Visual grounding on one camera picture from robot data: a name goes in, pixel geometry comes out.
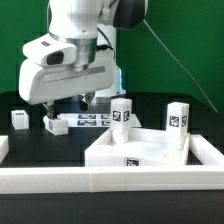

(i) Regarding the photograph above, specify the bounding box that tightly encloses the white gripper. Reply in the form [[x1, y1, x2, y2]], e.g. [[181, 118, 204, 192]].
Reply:
[[19, 35, 115, 119]]

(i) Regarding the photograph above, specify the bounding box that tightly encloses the white square table top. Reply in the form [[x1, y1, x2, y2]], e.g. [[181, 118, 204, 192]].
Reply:
[[85, 128, 190, 167]]

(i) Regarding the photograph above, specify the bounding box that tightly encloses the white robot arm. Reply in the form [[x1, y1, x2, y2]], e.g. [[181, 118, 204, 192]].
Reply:
[[19, 0, 148, 118]]

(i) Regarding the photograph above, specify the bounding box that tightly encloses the white sheet with tag markers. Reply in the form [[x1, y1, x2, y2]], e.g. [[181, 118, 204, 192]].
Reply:
[[59, 112, 142, 128]]

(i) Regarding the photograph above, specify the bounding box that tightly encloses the white U-shaped obstacle fence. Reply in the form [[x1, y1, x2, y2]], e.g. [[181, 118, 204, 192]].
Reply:
[[0, 133, 224, 195]]

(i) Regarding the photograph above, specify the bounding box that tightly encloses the grey thin cable right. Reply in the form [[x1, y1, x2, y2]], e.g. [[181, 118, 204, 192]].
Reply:
[[142, 18, 221, 116]]

